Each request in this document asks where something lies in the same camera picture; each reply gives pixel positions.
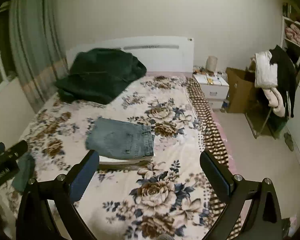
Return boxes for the blue denim shorts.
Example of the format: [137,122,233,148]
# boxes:
[85,117,154,160]

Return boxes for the dark grey folded pants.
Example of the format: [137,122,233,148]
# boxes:
[12,152,36,193]

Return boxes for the white folded pants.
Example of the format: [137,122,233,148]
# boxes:
[99,156,153,165]

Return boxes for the floral bed cover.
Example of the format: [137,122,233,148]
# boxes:
[21,76,229,239]

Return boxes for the grey slipper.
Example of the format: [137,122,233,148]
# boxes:
[283,132,294,152]

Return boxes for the metal folding chair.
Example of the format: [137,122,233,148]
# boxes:
[245,101,288,139]

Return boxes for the plastic water bottle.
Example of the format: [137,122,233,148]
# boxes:
[221,99,229,112]

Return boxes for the pink garment on chair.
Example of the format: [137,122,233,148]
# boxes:
[262,87,286,118]

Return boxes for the white nightstand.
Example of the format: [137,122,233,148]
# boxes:
[193,74,229,109]

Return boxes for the brown cardboard box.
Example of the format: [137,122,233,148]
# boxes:
[226,68,255,113]

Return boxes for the dark green blanket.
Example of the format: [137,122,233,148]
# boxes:
[56,48,147,105]

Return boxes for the white jacket on chair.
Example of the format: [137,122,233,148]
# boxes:
[255,50,277,89]

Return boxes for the green grey curtain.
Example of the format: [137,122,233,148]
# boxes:
[9,0,69,112]

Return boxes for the black garment on chair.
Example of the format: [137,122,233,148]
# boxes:
[269,45,296,118]

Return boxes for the beige table lamp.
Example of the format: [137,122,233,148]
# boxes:
[206,56,218,72]

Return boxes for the white headboard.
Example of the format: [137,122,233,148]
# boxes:
[66,36,194,74]

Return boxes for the pink folded bedding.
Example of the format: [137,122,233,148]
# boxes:
[285,23,300,46]

